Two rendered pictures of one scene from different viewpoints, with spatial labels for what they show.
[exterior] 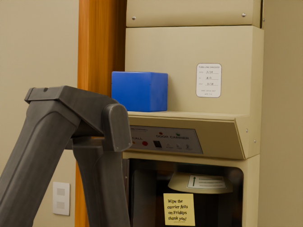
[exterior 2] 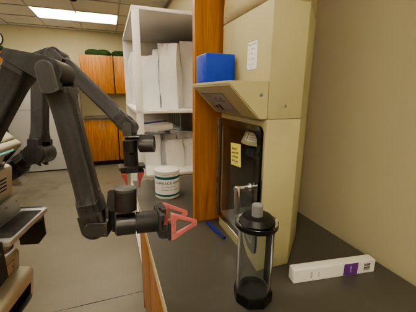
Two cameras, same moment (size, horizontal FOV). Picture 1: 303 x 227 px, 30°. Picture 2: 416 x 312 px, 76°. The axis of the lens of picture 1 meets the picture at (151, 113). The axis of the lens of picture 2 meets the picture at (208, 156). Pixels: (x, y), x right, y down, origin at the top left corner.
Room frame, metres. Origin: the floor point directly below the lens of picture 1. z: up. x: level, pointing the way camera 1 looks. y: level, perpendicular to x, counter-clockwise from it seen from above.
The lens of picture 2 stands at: (0.65, -0.62, 1.48)
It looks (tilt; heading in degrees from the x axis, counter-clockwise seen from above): 14 degrees down; 45
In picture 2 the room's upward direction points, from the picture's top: 1 degrees clockwise
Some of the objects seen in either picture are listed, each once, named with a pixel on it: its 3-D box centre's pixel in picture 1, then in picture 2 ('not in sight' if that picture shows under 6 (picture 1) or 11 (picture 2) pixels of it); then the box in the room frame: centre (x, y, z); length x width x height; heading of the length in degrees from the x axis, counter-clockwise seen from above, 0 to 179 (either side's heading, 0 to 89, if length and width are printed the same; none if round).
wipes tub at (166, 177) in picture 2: not in sight; (167, 181); (1.44, 0.48, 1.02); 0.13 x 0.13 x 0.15
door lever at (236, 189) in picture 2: not in sight; (241, 198); (1.26, -0.16, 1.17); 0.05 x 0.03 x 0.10; 155
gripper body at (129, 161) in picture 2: not in sight; (130, 160); (1.16, 0.34, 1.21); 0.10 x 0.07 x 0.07; 157
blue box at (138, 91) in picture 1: (140, 91); (214, 69); (1.32, 0.03, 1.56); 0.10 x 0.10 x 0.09; 66
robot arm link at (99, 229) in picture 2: not in sight; (113, 208); (0.93, 0.00, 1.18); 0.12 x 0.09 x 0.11; 140
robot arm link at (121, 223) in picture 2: not in sight; (125, 221); (0.95, -0.02, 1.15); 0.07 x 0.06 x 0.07; 155
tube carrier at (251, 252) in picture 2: not in sight; (254, 257); (1.17, -0.27, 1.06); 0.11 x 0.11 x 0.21
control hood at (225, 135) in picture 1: (173, 134); (224, 99); (1.28, -0.05, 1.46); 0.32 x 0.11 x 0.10; 66
